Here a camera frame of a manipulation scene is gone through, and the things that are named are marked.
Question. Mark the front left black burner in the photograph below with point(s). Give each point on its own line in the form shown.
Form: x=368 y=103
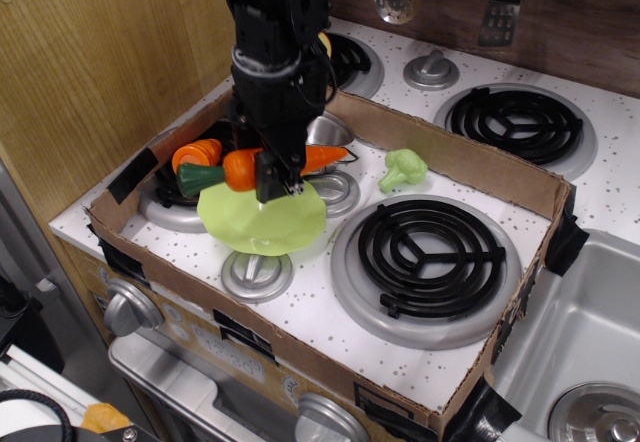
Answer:
x=161 y=201

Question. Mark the light green plastic plate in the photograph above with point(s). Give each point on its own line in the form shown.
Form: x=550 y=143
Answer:
x=275 y=228

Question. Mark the brown cardboard fence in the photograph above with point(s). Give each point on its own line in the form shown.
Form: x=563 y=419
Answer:
x=305 y=331

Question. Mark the silver oven door handle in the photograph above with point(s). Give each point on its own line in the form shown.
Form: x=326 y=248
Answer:
x=203 y=402

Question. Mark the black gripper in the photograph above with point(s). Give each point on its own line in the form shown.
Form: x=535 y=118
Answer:
x=275 y=110

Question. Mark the orange sponge piece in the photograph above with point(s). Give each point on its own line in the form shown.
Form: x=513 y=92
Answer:
x=102 y=417

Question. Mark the grey toy sink basin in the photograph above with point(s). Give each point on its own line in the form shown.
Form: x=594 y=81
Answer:
x=581 y=327

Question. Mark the small steel pot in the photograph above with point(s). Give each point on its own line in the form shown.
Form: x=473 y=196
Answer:
x=327 y=141

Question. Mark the silver right oven knob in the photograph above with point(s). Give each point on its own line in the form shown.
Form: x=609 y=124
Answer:
x=321 y=419

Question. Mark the red yellow toy fruit half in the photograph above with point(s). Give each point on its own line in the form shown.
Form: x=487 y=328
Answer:
x=325 y=41

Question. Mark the silver oven knob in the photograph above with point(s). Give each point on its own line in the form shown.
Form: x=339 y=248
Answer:
x=129 y=309
x=321 y=419

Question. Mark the orange toy carrot stub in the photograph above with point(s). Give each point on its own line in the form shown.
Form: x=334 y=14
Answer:
x=203 y=152

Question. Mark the silver back stove knob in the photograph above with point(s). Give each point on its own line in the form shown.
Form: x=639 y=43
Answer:
x=432 y=72

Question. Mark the back right black burner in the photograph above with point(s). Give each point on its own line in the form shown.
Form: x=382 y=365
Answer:
x=532 y=123

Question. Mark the silver centre stove knob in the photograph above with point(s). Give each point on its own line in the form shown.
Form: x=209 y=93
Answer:
x=339 y=191

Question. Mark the silver front top knob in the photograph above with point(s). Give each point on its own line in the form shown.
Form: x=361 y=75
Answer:
x=252 y=278

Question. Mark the orange toy carrot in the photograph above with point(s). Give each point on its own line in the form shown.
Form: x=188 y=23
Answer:
x=237 y=171

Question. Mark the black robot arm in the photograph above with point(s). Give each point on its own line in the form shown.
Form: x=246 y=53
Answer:
x=281 y=72

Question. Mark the silver sink drain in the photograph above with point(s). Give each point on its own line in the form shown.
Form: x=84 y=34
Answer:
x=595 y=412

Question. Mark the front right black burner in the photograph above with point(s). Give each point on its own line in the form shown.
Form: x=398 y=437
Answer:
x=424 y=272

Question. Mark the silver left oven knob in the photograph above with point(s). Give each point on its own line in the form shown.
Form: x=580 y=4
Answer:
x=129 y=309

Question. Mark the hanging slotted metal spatula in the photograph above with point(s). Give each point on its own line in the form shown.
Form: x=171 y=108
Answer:
x=499 y=23

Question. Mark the green toy broccoli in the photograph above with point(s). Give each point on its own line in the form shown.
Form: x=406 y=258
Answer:
x=403 y=166

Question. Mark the silver stove knob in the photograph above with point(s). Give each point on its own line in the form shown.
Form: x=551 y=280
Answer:
x=339 y=191
x=432 y=72

